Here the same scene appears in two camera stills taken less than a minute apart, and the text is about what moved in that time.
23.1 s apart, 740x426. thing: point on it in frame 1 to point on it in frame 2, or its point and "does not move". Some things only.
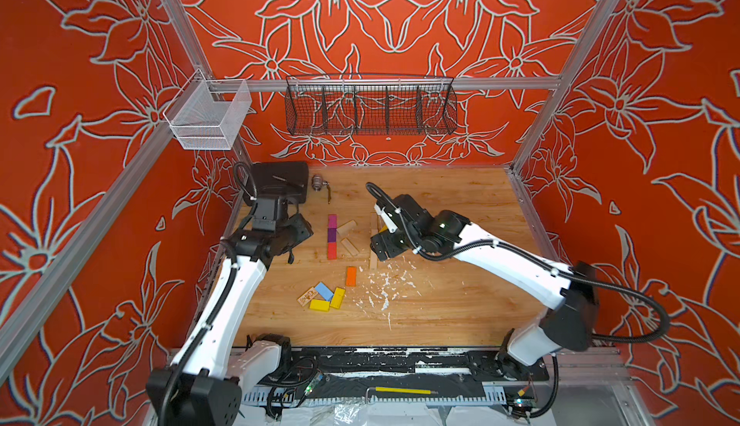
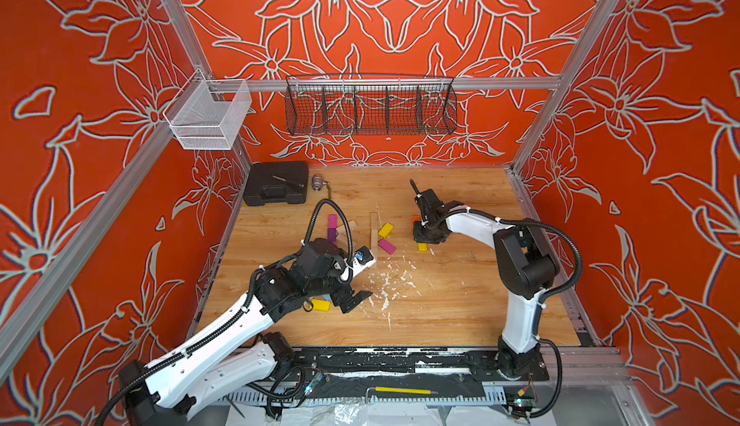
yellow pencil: (407, 390) does not move
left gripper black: (303, 226) to (342, 297)
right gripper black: (379, 244) to (421, 235)
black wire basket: (369, 105) does not move
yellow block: (319, 305) does not move
